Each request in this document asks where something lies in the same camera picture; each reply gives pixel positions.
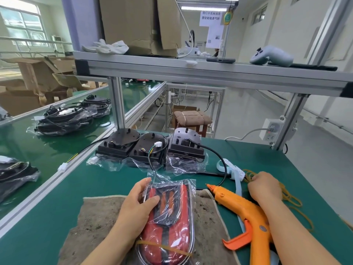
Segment white paper sheet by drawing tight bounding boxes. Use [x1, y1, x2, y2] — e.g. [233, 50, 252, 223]
[206, 25, 224, 49]

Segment person's right forearm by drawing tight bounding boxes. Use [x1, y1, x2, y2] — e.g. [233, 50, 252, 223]
[259, 194, 342, 265]

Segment open cardboard boxes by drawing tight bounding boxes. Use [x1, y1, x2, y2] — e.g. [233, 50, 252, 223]
[0, 56, 95, 117]

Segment green and yellow tag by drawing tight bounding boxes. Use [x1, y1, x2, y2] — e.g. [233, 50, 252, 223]
[222, 9, 234, 26]

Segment person's left hand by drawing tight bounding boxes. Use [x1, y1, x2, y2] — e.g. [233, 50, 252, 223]
[117, 178, 160, 238]

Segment green conveyor belt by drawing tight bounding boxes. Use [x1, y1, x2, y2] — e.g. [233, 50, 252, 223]
[0, 80, 166, 218]

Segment white paper sign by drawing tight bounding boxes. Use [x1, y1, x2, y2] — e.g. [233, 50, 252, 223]
[199, 10, 222, 27]

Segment white power cable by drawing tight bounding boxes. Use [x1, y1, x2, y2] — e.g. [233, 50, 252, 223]
[224, 128, 266, 142]

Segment black phone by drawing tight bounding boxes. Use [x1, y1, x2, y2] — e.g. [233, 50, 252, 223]
[206, 57, 236, 64]

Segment pile of bagged black lamps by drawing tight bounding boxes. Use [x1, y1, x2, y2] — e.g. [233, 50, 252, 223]
[26, 94, 112, 136]

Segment heap of bagged dark lamps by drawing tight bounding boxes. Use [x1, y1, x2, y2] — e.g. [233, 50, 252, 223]
[0, 156, 41, 204]

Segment black lamp housing in bag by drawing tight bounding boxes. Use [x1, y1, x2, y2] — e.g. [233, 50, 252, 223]
[87, 128, 142, 171]
[166, 128, 208, 175]
[123, 131, 169, 171]

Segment white power strip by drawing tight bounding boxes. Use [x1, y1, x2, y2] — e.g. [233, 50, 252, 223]
[259, 117, 285, 144]

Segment white air conditioner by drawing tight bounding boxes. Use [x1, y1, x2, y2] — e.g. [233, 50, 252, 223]
[51, 35, 66, 56]

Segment yellow rubber band around lamp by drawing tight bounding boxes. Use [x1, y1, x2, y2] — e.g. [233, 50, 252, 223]
[135, 239, 193, 257]

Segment pile of yellow rubber bands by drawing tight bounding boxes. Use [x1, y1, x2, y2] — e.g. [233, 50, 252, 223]
[242, 169, 315, 233]

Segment brown cloth mat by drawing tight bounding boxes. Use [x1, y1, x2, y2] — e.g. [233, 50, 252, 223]
[57, 189, 241, 265]

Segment grey handheld controller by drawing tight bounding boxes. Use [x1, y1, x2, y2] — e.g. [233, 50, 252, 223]
[249, 46, 294, 67]

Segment large cardboard box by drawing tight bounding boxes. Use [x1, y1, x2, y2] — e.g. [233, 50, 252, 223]
[98, 0, 183, 57]

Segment aluminium frame shelf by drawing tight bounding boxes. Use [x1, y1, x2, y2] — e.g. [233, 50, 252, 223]
[73, 0, 353, 151]

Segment person's right hand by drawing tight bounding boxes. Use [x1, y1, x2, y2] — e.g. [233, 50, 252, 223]
[247, 172, 283, 205]

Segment black cable with white connector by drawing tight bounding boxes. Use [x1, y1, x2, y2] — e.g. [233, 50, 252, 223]
[57, 135, 116, 173]

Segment white machine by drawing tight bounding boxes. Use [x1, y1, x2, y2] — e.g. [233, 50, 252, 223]
[177, 46, 204, 57]

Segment person's left forearm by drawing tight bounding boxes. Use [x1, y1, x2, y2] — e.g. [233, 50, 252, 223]
[81, 229, 142, 265]

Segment black glue gun cable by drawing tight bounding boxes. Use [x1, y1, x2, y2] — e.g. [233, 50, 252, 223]
[187, 138, 228, 191]

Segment light blue paper strip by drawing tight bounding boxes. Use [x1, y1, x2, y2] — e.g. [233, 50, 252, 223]
[216, 158, 246, 235]

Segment wooden stool with cushion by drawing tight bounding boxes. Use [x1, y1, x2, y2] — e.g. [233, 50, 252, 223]
[173, 110, 213, 138]

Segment flat black bar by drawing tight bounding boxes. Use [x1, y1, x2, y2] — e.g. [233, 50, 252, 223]
[268, 62, 338, 72]

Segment white cloth gloves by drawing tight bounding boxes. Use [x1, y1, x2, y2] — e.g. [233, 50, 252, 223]
[82, 39, 130, 55]

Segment orange glue gun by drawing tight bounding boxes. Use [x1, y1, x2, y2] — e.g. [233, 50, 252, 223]
[206, 184, 274, 251]

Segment aluminium frame rack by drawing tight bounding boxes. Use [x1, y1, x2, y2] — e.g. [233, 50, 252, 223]
[125, 81, 226, 139]

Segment red tail lamp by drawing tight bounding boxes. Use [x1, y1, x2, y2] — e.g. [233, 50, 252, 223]
[136, 177, 197, 265]

